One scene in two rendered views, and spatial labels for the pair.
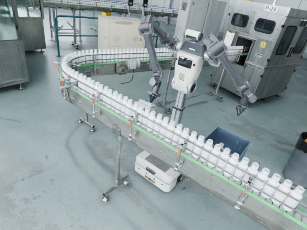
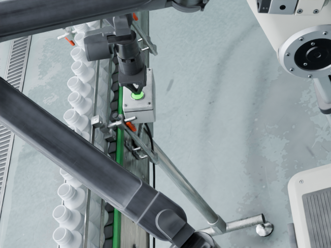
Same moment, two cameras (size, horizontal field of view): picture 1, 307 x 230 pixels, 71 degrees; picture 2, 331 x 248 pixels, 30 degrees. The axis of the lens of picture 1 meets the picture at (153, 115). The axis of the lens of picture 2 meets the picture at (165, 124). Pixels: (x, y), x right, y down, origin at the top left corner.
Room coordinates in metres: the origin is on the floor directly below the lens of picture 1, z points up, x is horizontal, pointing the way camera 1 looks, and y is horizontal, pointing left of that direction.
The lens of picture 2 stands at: (1.53, -1.19, 2.17)
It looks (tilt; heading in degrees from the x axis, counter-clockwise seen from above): 44 degrees down; 85
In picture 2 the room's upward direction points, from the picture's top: 38 degrees counter-clockwise
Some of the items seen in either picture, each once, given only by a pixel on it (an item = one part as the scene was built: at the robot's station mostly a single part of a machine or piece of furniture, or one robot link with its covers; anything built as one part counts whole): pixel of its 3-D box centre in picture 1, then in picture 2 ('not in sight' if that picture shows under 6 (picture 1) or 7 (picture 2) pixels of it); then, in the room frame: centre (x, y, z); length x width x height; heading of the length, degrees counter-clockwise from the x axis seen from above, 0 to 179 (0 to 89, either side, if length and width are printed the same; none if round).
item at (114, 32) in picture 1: (121, 42); not in sight; (5.79, 1.15, 0.59); 1.10 x 0.62 x 1.18; 129
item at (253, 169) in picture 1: (251, 174); not in sight; (0.99, -0.65, 1.08); 0.06 x 0.06 x 0.17
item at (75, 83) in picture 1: (70, 93); not in sight; (1.86, 0.84, 0.96); 0.23 x 0.10 x 0.27; 147
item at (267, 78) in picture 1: (260, 52); not in sight; (5.32, -2.25, 1.00); 1.60 x 1.30 x 2.00; 129
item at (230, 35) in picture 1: (228, 38); not in sight; (5.15, -1.39, 1.22); 0.23 x 0.04 x 0.32; 39
